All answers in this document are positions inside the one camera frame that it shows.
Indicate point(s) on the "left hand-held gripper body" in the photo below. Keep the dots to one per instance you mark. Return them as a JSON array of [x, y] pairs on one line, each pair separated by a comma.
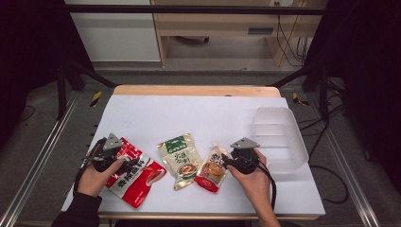
[[110, 143]]

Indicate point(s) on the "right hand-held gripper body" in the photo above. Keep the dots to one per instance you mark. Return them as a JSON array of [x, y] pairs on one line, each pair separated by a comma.
[[246, 157]]

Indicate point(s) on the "large red seasoning packet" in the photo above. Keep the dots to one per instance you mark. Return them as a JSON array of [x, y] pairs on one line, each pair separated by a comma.
[[138, 183]]

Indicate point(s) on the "small orange and red packet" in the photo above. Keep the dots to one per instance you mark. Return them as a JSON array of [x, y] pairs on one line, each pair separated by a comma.
[[212, 175]]

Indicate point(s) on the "clear plastic container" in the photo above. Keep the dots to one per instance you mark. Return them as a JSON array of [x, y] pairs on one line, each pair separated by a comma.
[[277, 135]]

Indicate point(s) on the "beige packet with green label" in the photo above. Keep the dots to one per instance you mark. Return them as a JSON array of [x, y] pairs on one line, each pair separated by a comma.
[[183, 160]]

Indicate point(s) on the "person's right hand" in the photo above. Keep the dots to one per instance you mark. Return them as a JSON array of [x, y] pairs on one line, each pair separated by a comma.
[[255, 186]]

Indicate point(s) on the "person's left hand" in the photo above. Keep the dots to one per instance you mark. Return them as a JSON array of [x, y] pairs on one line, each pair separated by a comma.
[[93, 181]]

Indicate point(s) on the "yellow and black tape strip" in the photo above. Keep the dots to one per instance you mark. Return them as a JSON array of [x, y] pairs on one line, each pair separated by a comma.
[[96, 98], [298, 99]]

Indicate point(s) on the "black metal stand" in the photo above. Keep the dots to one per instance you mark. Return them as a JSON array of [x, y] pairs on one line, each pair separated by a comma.
[[61, 94], [323, 94]]

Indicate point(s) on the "white cabinet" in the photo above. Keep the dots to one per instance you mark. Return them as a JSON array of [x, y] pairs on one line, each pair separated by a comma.
[[116, 34]]

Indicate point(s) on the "light wooden desk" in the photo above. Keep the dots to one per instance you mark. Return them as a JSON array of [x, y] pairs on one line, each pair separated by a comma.
[[220, 23]]

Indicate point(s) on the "black metal crossbar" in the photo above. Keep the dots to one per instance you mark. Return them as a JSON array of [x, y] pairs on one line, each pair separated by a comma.
[[189, 9]]

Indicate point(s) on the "aluminium rail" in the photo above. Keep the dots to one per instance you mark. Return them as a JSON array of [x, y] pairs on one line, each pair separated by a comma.
[[346, 167], [34, 167]]

